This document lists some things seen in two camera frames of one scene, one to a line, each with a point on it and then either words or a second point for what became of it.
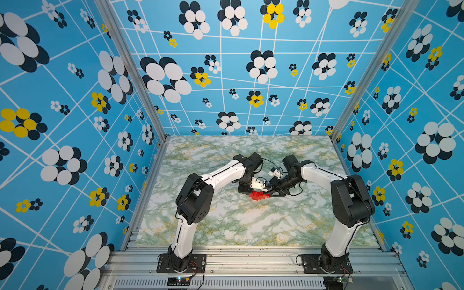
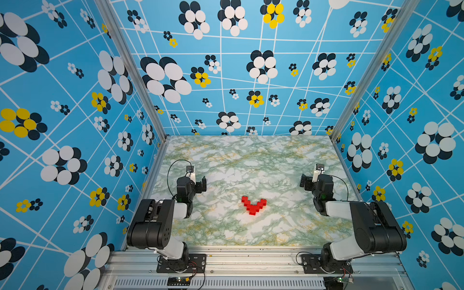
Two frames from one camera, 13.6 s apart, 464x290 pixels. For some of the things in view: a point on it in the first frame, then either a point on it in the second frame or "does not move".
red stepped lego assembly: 259,195 → 252,209
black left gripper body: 245,185 → 193,191
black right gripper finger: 277,194 → 302,180
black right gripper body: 286,183 → 313,191
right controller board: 336,283 does not move
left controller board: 178,281 does not move
